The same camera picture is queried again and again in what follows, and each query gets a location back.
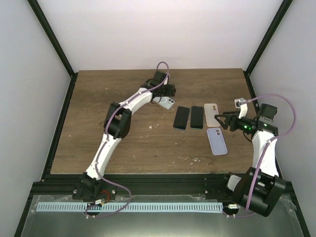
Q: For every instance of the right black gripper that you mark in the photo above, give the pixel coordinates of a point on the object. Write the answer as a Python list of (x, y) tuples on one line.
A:
[(229, 119)]

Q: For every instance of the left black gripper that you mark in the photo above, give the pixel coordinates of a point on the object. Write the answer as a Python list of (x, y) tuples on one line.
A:
[(169, 91)]

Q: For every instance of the beige phone case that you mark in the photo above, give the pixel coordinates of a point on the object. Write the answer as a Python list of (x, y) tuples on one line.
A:
[(211, 109)]

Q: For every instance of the dark teal phone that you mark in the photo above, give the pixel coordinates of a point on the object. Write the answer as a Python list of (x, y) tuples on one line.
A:
[(196, 117)]

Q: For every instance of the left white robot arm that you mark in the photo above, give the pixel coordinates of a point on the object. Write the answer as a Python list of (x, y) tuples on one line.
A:
[(116, 127)]

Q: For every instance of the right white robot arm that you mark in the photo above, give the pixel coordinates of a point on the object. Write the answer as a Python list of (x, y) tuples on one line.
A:
[(260, 188)]

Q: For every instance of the metal front plate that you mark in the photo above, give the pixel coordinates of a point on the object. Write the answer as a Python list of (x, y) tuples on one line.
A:
[(282, 222)]

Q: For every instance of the right black frame post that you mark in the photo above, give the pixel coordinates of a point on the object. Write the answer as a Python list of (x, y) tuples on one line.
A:
[(277, 19)]

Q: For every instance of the black frame post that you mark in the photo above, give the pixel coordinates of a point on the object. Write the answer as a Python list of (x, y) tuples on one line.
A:
[(277, 19), (41, 17)]

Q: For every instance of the left black frame post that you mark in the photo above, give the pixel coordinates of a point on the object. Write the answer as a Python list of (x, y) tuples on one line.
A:
[(41, 17)]

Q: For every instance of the light blue slotted cable duct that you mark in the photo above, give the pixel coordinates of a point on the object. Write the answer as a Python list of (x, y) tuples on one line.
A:
[(200, 207)]

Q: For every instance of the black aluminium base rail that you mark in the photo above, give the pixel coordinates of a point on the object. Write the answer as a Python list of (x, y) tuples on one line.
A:
[(212, 185)]

